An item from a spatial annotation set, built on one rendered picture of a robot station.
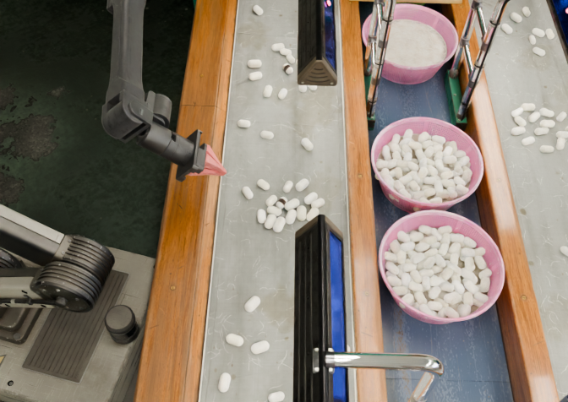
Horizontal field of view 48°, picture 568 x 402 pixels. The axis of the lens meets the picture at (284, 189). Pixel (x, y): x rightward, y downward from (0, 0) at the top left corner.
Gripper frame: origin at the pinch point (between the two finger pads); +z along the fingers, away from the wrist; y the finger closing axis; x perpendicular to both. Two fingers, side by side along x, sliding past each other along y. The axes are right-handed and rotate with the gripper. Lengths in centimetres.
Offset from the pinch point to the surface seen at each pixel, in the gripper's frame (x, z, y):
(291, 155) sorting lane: -1.1, 18.9, 14.1
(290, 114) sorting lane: -0.9, 18.6, 27.6
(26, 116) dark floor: 124, -15, 90
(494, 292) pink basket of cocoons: -30, 51, -22
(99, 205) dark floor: 100, 14, 47
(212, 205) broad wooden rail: 9.6, 4.7, -1.8
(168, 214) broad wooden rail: 14.6, -3.4, -5.3
